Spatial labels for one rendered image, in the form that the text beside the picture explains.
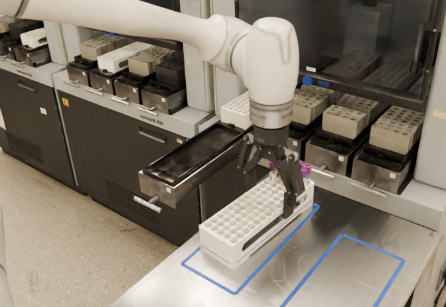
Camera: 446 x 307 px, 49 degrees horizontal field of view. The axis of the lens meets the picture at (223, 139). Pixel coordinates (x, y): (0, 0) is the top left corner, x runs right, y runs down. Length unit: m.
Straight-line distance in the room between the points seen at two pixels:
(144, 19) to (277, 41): 0.25
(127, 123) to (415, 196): 1.15
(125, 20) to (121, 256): 1.65
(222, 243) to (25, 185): 2.07
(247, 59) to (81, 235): 1.71
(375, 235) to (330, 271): 0.16
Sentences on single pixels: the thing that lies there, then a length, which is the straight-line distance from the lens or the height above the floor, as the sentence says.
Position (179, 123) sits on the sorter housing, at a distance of 1.80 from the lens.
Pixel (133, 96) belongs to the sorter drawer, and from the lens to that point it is 1.93.
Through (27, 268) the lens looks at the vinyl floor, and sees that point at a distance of 2.42.
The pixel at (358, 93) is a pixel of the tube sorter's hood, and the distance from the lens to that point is 1.42.
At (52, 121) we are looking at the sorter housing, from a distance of 2.52.
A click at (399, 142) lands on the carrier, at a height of 0.85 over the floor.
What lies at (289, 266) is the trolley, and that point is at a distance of 1.06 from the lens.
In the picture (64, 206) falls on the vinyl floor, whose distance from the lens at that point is 2.71.
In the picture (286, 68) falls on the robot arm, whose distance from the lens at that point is 0.93.
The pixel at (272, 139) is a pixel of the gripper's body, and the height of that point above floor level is 1.05.
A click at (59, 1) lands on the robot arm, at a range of 0.75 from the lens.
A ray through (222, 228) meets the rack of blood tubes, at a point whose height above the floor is 0.88.
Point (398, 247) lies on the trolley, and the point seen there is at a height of 0.82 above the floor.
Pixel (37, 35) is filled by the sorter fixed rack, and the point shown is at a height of 0.86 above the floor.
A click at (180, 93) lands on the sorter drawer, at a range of 1.85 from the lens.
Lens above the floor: 1.56
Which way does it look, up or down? 30 degrees down
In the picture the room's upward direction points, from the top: 2 degrees counter-clockwise
